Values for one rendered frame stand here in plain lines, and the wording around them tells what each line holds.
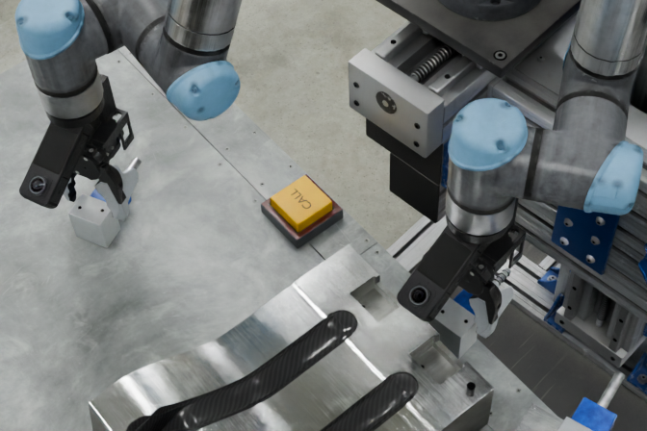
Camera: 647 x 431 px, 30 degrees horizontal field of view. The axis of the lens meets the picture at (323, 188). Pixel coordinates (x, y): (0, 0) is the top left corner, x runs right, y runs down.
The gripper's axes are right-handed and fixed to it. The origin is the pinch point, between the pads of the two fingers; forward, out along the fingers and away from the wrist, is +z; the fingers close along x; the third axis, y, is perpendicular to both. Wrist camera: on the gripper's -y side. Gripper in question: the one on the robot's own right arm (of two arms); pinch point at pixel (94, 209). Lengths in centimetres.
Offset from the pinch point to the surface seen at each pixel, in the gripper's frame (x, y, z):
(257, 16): 41, 114, 85
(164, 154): -1.5, 14.8, 4.6
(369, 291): -38.8, 2.1, -1.8
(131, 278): -7.9, -5.1, 4.6
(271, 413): -35.8, -18.6, -4.1
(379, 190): -8, 77, 85
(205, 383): -27.8, -19.1, -5.8
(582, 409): -68, -3, -2
